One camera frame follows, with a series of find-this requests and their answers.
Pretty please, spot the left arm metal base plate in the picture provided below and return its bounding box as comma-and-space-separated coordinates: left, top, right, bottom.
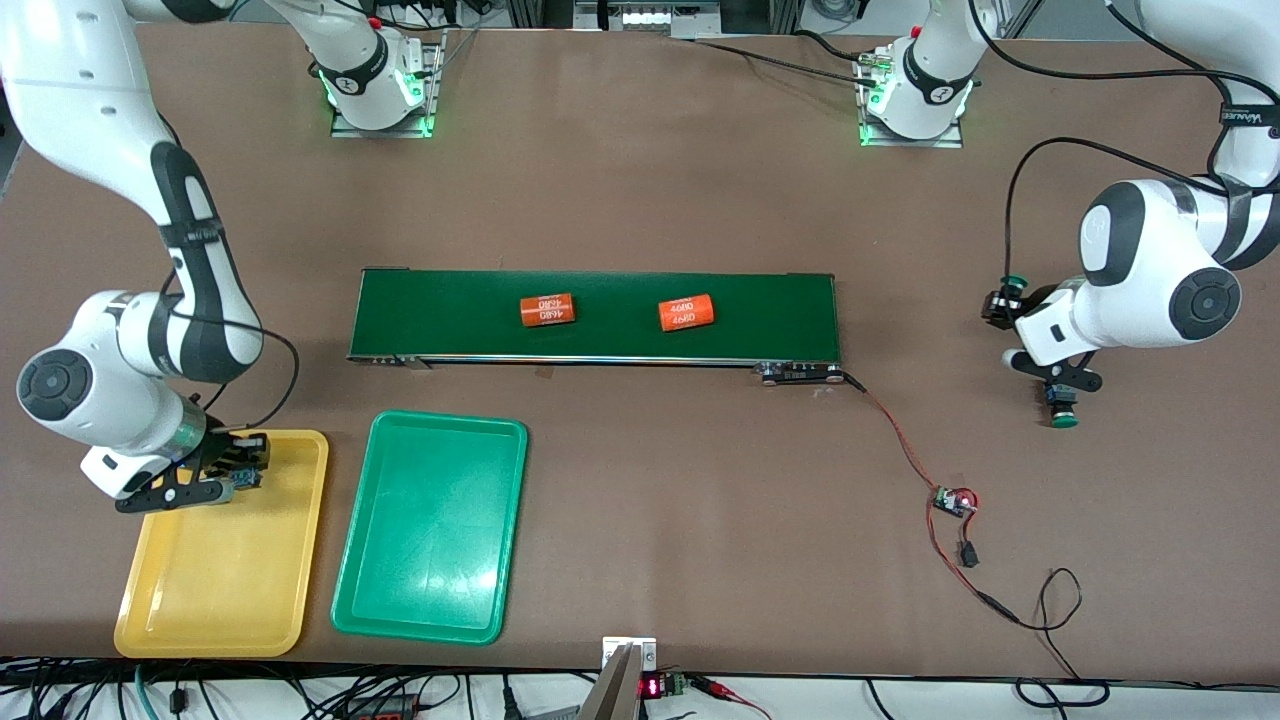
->
858, 50, 966, 149

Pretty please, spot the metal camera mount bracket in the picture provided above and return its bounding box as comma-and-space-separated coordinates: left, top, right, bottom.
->
575, 636, 659, 720

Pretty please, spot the yellow plastic tray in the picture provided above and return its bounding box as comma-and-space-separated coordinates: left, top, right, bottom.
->
113, 429, 330, 659

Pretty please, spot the green plastic tray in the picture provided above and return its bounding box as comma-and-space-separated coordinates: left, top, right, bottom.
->
330, 410, 529, 647

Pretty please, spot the red black wire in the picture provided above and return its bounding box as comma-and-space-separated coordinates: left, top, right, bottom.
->
843, 372, 1021, 626

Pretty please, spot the aluminium frame rail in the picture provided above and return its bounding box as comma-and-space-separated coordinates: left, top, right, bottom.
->
575, 0, 721, 33

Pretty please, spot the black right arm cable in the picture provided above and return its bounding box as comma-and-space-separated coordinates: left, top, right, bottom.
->
160, 290, 301, 431

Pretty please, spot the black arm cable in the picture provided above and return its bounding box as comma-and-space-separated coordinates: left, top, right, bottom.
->
965, 0, 1280, 301
160, 290, 301, 431

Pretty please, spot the green conveyor belt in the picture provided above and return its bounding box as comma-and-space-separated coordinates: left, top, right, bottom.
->
347, 267, 847, 389

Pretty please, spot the orange printed cylinder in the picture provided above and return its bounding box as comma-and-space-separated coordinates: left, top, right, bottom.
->
520, 293, 578, 329
658, 294, 716, 332

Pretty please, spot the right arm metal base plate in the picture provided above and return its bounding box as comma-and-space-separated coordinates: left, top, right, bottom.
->
330, 28, 447, 139

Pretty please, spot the thin black cable loop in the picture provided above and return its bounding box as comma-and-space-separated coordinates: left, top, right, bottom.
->
985, 568, 1111, 707

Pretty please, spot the red clip lead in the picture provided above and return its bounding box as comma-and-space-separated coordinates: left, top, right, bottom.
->
690, 676, 771, 720

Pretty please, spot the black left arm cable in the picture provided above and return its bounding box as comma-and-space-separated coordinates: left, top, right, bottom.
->
965, 0, 1280, 301

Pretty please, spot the black cable on table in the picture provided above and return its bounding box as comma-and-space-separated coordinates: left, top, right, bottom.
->
665, 30, 886, 91

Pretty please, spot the teal cable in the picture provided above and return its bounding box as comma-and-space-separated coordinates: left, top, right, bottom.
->
130, 665, 166, 720

